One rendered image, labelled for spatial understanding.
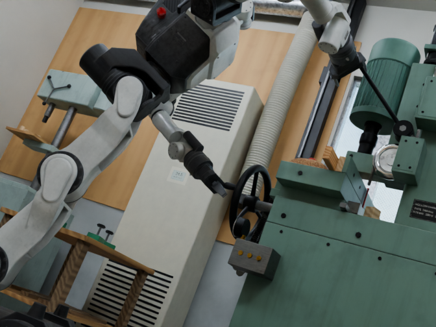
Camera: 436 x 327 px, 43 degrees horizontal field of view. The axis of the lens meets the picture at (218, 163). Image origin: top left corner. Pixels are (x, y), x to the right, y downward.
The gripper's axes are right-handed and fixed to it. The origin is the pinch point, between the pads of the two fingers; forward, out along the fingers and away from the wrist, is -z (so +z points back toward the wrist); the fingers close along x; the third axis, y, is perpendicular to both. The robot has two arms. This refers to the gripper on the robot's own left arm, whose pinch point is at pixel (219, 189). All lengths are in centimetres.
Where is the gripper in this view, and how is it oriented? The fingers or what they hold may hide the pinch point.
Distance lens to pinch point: 194.5
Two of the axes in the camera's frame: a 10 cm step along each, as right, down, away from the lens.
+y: 7.5, -6.6, 0.1
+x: -3.7, -4.2, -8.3
